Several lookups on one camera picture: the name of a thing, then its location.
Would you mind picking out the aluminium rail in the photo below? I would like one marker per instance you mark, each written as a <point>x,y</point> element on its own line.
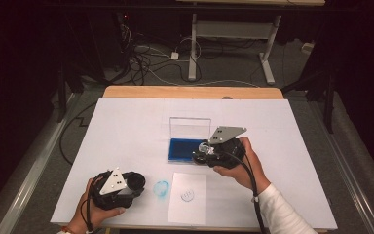
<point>35,169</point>
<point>347,169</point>

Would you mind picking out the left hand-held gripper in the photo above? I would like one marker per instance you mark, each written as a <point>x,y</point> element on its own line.
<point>113,187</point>

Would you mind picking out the blue ink pad clear case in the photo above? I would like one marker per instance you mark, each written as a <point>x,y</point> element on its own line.
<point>181,149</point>

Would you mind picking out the white power adapter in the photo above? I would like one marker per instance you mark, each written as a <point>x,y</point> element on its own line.
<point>174,55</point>

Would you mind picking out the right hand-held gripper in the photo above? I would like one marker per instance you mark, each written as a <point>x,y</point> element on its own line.
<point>225,135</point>

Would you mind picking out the person's left hand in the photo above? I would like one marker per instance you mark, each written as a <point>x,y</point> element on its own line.
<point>87,214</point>

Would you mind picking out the black metal stand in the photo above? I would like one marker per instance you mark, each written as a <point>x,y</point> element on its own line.
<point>329,104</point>

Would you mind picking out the person's right hand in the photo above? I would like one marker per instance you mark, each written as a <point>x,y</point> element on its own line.
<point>246,172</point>

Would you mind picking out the large white board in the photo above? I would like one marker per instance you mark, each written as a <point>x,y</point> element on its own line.
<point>126,130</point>

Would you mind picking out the white paper sheet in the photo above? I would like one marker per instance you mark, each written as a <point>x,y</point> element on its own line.
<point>188,213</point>

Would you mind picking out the white metal desk frame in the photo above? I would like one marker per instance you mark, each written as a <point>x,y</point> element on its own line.
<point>233,30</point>

